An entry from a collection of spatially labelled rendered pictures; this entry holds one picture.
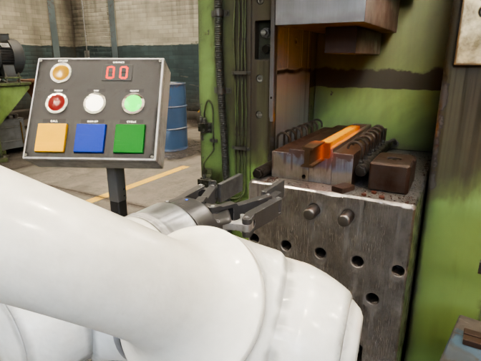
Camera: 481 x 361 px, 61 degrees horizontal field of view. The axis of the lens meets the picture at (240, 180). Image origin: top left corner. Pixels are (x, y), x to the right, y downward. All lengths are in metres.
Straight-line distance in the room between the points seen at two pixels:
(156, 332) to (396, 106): 1.26
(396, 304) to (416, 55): 0.75
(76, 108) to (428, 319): 1.06
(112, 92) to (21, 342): 0.85
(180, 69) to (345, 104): 7.28
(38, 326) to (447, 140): 0.92
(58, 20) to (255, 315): 10.33
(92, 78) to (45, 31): 9.12
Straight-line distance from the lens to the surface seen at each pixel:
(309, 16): 0.96
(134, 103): 1.08
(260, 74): 1.17
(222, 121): 1.21
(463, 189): 1.08
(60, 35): 10.49
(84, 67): 1.18
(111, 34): 9.82
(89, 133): 1.09
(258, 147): 1.19
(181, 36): 8.56
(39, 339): 0.34
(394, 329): 1.02
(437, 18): 1.39
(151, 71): 1.12
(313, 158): 0.90
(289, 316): 0.26
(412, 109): 1.40
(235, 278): 0.24
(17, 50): 6.10
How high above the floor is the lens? 1.20
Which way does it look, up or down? 17 degrees down
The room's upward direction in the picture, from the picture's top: straight up
